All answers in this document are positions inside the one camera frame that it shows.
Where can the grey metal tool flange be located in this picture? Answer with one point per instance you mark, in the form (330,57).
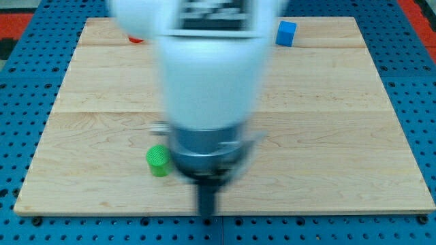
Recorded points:
(213,157)

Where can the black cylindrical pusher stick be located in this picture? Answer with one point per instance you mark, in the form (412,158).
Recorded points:
(206,199)

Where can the green cylinder block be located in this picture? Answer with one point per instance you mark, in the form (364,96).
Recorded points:
(159,161)

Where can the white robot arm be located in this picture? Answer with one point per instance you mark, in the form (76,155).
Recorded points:
(211,58)

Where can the wooden board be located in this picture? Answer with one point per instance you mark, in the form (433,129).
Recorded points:
(334,145)

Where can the red block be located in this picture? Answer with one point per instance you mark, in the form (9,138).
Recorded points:
(135,40)

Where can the blue cube block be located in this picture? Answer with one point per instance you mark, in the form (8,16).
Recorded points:
(285,33)

